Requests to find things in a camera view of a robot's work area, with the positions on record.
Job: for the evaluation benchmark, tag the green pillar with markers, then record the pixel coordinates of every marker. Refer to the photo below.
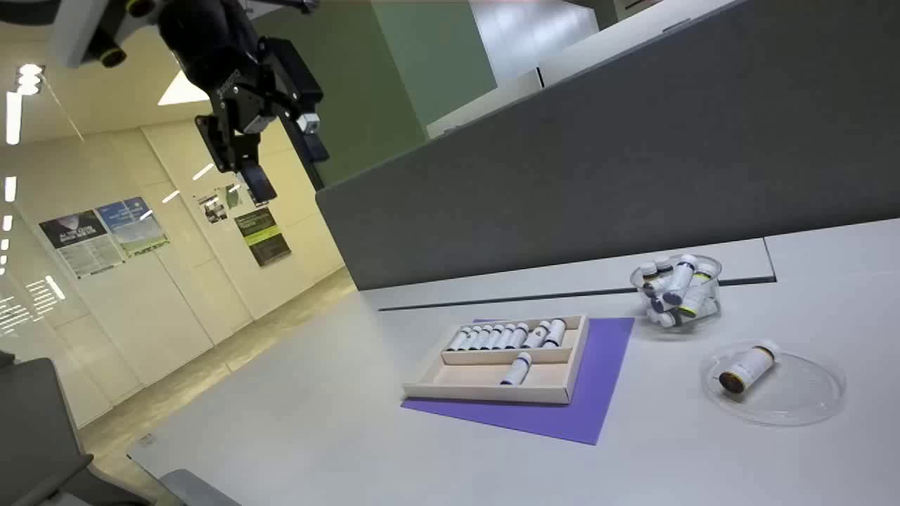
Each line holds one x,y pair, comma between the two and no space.
374,74

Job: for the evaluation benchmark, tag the clear plastic bowl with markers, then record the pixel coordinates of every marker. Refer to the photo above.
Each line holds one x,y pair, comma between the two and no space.
712,320

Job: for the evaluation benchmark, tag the wooden two-compartment tray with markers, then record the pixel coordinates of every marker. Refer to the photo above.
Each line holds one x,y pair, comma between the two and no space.
468,379

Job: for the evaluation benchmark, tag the square ceiling light panel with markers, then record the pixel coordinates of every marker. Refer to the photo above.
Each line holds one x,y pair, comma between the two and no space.
184,89

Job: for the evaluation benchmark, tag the dark grey office chair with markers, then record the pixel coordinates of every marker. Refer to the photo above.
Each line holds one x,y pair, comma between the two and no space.
38,432

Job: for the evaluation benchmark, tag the dark poster green stripe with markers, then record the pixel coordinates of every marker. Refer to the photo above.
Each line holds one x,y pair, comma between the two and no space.
263,238

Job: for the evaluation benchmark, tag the black wall poster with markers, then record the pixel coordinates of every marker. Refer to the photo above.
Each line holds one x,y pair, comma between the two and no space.
75,228

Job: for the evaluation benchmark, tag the white text wall poster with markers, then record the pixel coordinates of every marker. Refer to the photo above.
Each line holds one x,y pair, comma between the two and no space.
89,259

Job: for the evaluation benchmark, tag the white cylinder on plate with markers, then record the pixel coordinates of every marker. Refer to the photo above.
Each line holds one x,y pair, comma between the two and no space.
806,394

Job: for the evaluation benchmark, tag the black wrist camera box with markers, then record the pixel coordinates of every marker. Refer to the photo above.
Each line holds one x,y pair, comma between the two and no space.
298,74

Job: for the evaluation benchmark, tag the white bottle blue cap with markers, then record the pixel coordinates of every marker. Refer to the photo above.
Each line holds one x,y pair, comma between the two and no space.
668,320
679,276
699,299
654,283

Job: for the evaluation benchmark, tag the small white bottle dark cap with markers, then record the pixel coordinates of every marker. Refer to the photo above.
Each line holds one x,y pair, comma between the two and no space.
536,335
516,335
456,338
491,338
468,338
503,335
516,369
554,332
480,338

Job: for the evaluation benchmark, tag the ceiling strip light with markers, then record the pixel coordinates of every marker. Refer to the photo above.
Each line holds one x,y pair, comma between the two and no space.
13,117

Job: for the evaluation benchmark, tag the blue wall poster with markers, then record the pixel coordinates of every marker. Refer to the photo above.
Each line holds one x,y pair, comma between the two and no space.
122,216

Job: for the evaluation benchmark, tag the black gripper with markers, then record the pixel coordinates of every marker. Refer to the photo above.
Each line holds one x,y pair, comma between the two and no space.
245,117

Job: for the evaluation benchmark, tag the green wall poster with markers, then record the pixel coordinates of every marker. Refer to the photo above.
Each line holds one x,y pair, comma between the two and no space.
142,240

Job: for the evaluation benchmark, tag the white bottle brown cap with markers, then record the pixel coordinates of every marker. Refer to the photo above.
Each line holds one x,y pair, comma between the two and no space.
750,369

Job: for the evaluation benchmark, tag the small greenish wall poster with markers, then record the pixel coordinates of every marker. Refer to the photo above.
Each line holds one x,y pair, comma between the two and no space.
231,195

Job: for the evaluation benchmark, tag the long grey partition panel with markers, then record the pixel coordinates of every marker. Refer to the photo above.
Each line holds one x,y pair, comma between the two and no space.
608,171

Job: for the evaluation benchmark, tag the purple mat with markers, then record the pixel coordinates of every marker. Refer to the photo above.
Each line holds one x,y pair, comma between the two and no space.
601,394

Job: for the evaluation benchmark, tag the small dark photo poster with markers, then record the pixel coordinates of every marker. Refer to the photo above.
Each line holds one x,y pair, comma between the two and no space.
214,209

